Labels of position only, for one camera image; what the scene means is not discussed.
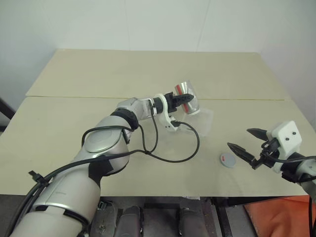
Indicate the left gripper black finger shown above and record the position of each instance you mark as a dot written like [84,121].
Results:
[184,98]

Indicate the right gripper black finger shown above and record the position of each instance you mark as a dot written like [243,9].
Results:
[259,133]
[243,154]

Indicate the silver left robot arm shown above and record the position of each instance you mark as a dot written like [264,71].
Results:
[103,140]

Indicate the dark rounded shape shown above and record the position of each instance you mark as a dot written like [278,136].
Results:
[130,222]

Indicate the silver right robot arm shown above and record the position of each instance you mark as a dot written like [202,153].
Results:
[308,171]

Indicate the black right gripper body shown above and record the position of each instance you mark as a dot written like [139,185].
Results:
[270,154]

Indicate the orange cloth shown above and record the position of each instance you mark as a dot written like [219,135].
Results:
[279,219]

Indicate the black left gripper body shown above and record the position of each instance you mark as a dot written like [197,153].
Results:
[172,103]

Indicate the small grey round lid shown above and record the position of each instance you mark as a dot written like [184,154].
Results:
[228,160]

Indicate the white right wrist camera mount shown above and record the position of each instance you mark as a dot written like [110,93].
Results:
[288,138]

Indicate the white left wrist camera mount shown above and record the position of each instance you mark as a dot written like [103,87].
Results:
[166,118]

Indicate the clear plastic bag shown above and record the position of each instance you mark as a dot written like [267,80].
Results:
[205,121]

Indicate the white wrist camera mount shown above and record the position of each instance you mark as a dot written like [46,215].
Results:
[166,118]
[288,138]

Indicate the dark slanted bar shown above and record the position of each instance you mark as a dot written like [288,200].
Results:
[6,111]

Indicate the silver can with red label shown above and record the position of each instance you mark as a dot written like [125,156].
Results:
[190,108]

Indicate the black metal table frame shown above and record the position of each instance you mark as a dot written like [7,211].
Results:
[222,217]

